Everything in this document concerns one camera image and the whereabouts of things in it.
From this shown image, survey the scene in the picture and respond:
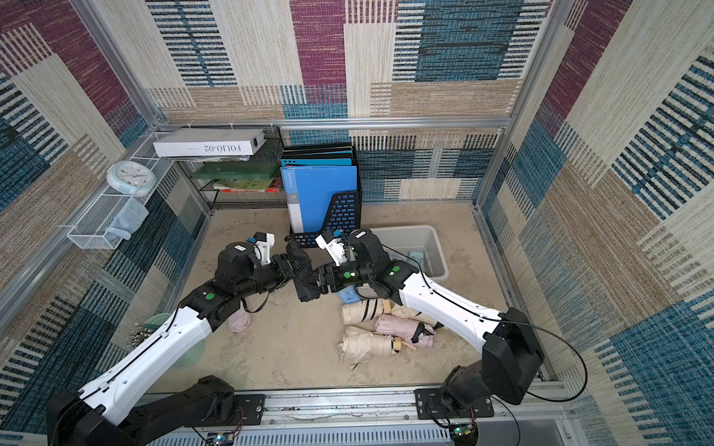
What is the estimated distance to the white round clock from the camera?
2.41 feet

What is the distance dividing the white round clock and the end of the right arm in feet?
1.80

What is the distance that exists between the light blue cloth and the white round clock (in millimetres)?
A: 28

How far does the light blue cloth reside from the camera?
67 centimetres

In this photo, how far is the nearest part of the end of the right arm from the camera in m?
0.57

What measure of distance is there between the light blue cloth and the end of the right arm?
482mm
